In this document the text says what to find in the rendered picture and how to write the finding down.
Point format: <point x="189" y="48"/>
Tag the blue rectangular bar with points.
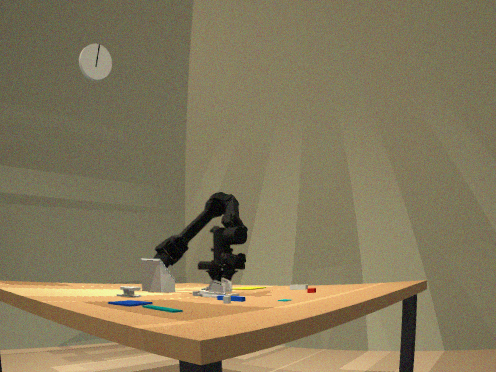
<point x="233" y="298"/>

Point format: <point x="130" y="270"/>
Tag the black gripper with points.
<point x="215" y="269"/>

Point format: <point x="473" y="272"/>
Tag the teal flat bar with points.
<point x="171" y="310"/>

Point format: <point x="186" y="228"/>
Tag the blue flat plate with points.
<point x="129" y="303"/>

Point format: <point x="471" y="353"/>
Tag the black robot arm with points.
<point x="235" y="232"/>

